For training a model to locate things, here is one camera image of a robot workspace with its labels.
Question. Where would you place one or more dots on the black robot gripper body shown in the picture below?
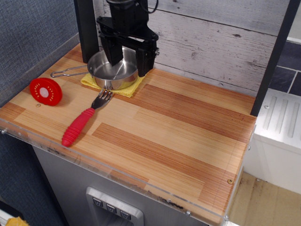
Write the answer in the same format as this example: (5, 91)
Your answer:
(127, 26)

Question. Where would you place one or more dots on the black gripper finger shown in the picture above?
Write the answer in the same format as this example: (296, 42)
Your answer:
(145, 60)
(114, 51)

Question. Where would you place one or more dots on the stainless steel pot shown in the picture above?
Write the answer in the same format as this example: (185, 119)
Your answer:
(116, 77)

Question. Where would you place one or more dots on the yellow cloth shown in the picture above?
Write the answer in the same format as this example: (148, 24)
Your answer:
(89, 81)

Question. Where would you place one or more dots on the red toy tomato slice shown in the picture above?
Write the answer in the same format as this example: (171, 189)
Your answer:
(46, 91)

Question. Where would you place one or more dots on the clear acrylic front guard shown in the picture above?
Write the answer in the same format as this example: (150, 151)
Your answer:
(189, 209)

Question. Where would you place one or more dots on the grey toy fridge cabinet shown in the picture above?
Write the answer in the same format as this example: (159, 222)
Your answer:
(69, 182)

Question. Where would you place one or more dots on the silver dispenser button panel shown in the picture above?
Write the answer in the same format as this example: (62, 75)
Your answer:
(110, 211)

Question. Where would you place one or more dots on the white toy sink unit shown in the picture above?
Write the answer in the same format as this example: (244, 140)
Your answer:
(274, 152)

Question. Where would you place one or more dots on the yellow object bottom left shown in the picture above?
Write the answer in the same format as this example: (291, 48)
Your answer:
(16, 222)

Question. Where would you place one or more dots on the red handled metal fork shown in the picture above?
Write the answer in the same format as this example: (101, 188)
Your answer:
(76, 127)

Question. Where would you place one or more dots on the right black vertical post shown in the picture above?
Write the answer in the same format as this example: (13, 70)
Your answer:
(275, 55)

